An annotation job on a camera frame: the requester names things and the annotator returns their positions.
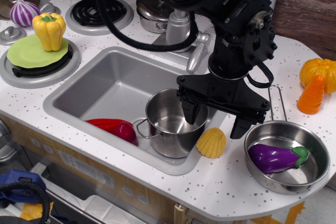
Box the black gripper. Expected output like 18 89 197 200
176 73 270 139

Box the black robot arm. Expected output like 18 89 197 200
164 0 277 139

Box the yellow toy corn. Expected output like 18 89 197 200
196 127 226 158

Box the steel pot in sink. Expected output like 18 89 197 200
136 88 209 158

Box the steel pot behind faucet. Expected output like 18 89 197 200
136 0 174 34

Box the grey toy sink basin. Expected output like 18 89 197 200
43 46 227 176

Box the purple toy eggplant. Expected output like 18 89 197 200
248 144 309 174

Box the steel frying pan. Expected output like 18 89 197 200
244 85 331 195

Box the grey toy faucet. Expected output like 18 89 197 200
151 0 212 74

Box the orange toy carrot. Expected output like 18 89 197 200
297 75 325 114

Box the red toy chili pepper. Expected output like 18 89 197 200
86 119 138 146

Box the orange toy pumpkin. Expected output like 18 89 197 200
299 58 335 94

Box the toy oven door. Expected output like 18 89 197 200
31 163 156 223

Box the back right stove burner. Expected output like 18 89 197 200
66 0 133 36

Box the front left stove burner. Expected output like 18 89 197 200
1 40 81 89

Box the yellow toy bell pepper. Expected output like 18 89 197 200
32 13 66 51

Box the green toy plate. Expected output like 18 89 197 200
7 35 69 69

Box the grey stove knob middle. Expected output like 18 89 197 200
39 2 61 14

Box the blue clamp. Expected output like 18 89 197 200
1 169 49 205

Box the purple striped toy onion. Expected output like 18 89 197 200
9 0 40 27

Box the grey stove knob left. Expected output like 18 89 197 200
0 26 27 46

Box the black cable hose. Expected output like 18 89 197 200
94 0 199 52

